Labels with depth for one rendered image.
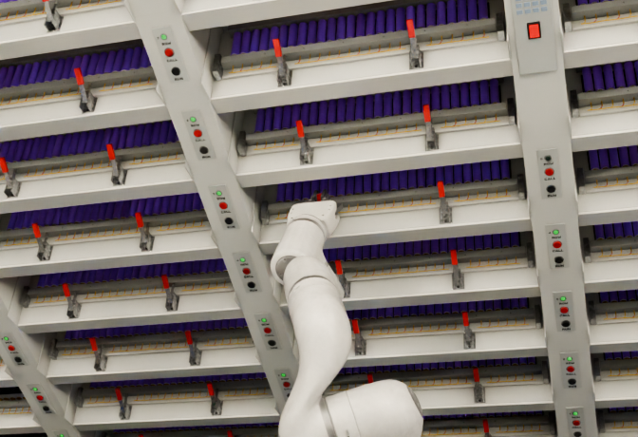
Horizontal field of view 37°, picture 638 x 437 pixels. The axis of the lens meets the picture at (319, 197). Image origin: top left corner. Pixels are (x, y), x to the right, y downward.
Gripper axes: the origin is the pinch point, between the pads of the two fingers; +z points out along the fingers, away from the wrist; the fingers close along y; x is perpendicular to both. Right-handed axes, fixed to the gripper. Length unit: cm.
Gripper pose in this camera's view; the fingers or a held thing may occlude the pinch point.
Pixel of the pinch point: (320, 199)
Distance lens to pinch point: 209.4
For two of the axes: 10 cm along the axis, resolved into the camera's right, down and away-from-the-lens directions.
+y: 9.7, -1.0, -2.4
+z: 1.8, -4.3, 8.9
